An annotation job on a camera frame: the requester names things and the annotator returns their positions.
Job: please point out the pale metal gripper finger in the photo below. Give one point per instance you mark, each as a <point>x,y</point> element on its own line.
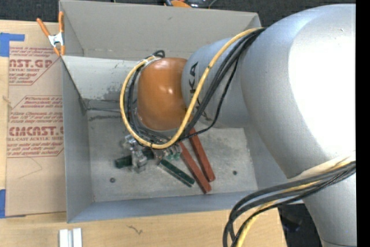
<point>140,162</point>
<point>131,144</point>

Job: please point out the red-brown flat block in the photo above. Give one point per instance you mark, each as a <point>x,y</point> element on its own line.
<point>203,159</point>
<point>194,170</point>

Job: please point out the grey metal bin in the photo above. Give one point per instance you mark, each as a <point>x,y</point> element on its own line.
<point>121,34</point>

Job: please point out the dark green block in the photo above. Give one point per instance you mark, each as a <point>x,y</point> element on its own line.
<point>177,173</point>
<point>123,162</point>

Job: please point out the brown cardboard board red print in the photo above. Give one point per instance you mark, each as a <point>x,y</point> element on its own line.
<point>31,176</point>

